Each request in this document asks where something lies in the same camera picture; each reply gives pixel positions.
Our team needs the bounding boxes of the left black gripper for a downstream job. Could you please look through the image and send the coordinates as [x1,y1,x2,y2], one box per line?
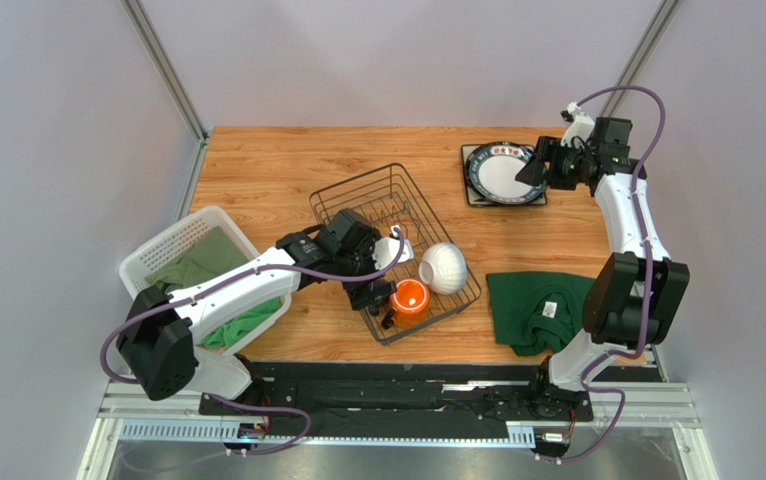
[333,230,397,311]

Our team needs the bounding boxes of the white green-rimmed round plate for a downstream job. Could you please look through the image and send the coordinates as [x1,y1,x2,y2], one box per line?
[465,141,549,207]

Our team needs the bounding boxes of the dark blue mug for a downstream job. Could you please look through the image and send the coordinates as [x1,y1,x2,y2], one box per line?
[364,296,390,317]

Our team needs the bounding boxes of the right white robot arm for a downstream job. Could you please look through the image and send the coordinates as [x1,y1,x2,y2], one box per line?
[516,117,690,418]

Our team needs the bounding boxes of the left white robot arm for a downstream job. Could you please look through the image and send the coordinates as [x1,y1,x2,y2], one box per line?
[100,209,414,401]

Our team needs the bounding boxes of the orange mug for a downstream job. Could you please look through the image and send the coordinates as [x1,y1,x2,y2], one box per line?
[381,278,430,330]

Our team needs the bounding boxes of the square floral plate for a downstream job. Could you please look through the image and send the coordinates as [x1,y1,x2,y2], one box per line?
[460,142,549,208]

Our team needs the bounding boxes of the white ribbed bowl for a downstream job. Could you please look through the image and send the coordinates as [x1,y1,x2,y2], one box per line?
[418,242,468,295]

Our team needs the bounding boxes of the dark green folded cloth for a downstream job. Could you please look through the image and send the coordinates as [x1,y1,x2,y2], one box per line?
[486,271,595,357]

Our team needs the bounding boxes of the bright green towel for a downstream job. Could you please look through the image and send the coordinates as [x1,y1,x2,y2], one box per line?
[201,298,283,349]

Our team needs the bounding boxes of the white plastic basket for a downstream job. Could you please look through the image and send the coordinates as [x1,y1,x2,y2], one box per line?
[119,206,291,354]

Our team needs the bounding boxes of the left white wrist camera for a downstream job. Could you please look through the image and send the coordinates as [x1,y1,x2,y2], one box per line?
[372,225,415,271]

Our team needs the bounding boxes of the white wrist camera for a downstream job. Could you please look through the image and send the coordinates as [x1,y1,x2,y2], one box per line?
[560,102,595,147]
[372,225,415,271]

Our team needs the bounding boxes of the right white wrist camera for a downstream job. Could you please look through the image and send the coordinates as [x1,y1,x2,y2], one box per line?
[560,102,595,147]

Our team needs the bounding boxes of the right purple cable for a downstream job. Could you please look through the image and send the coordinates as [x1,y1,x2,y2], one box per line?
[533,85,667,465]

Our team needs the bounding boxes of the purple cable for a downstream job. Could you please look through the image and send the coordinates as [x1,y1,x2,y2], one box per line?
[101,226,407,458]
[533,85,667,465]

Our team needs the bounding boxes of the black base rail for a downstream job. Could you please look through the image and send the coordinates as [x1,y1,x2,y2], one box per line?
[196,362,595,442]

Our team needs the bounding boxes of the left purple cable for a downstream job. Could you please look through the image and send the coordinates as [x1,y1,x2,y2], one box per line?
[101,226,407,458]

